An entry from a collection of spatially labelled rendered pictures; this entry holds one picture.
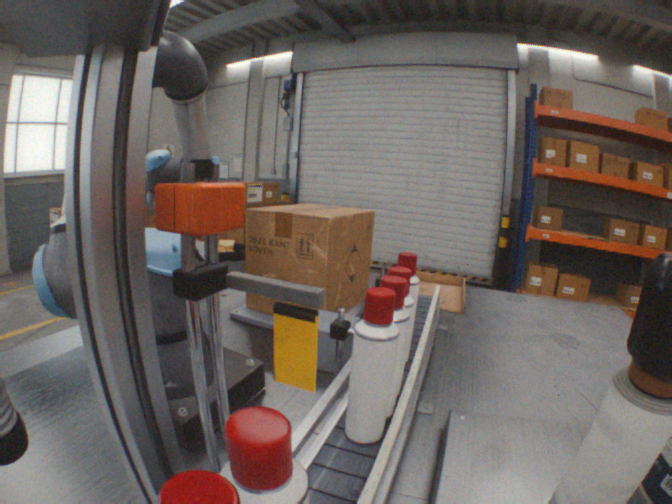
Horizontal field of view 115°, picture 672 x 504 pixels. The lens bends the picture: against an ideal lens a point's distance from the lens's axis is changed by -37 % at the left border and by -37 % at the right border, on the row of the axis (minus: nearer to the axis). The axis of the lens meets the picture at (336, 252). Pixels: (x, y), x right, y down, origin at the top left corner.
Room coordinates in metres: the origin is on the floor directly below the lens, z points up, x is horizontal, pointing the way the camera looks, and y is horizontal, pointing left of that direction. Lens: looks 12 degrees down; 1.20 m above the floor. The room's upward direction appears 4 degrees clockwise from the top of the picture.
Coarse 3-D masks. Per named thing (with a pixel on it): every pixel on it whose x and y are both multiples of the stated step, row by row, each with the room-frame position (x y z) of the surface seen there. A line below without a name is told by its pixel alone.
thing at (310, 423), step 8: (344, 368) 0.38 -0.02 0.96; (344, 376) 0.36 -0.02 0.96; (336, 384) 0.34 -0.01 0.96; (344, 384) 0.36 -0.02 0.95; (328, 392) 0.33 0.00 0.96; (336, 392) 0.33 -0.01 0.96; (320, 400) 0.31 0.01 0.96; (328, 400) 0.31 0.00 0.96; (320, 408) 0.29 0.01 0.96; (328, 408) 0.31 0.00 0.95; (312, 416) 0.28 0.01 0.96; (320, 416) 0.29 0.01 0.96; (304, 424) 0.27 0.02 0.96; (312, 424) 0.27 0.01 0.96; (296, 432) 0.25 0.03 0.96; (304, 432) 0.25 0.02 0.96; (312, 432) 0.27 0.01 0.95; (296, 440) 0.24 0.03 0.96; (304, 440) 0.25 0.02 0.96; (296, 448) 0.23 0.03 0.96
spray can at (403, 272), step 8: (392, 272) 0.44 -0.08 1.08; (400, 272) 0.43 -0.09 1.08; (408, 272) 0.44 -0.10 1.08; (408, 280) 0.44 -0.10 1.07; (408, 288) 0.44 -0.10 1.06; (408, 296) 0.44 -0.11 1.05; (408, 304) 0.43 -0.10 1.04; (408, 328) 0.43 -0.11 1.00; (408, 336) 0.43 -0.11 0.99; (400, 376) 0.43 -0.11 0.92; (400, 384) 0.43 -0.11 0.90
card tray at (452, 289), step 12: (420, 276) 1.27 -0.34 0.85; (432, 276) 1.25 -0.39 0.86; (444, 276) 1.24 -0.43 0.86; (420, 288) 1.16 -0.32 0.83; (432, 288) 1.17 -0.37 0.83; (444, 288) 1.18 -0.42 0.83; (456, 288) 1.18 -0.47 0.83; (444, 300) 1.04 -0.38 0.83; (456, 300) 1.04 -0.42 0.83; (456, 312) 0.94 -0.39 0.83
